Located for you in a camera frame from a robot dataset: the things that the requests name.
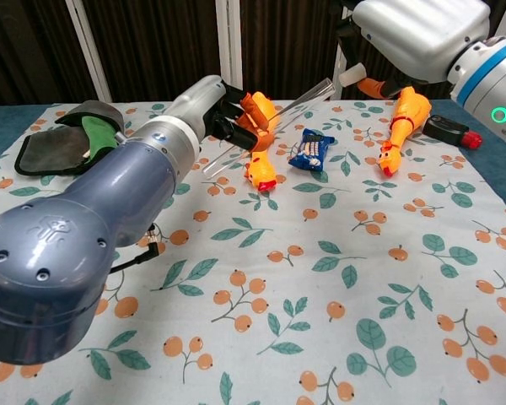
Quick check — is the white rubber stopper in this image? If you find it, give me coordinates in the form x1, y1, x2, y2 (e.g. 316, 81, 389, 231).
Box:
339, 62, 366, 88

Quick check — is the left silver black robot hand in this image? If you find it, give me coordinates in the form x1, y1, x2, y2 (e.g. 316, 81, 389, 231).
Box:
166, 74, 279, 153

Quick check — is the blue snack packet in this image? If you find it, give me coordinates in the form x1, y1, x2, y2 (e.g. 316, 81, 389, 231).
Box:
287, 127, 336, 172

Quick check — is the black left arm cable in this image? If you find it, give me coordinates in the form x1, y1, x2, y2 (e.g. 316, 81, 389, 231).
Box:
109, 223, 164, 275

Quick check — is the grey green folded cloth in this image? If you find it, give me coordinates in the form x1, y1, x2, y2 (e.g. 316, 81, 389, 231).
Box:
11, 100, 125, 175

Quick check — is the clear glass test tube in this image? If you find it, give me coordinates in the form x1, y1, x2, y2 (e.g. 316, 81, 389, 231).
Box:
202, 78, 336, 177

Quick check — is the floral fruit print tablecloth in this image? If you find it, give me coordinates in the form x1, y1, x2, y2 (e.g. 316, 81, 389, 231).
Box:
0, 100, 506, 405

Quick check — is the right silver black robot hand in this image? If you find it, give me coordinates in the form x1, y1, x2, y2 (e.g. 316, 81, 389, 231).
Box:
336, 0, 493, 100

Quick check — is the black device with red cap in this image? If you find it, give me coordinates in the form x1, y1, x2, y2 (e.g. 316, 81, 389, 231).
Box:
422, 113, 484, 149

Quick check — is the yellow rubber chicken toy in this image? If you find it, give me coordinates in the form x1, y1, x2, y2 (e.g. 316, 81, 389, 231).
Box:
377, 86, 432, 177
242, 90, 279, 194

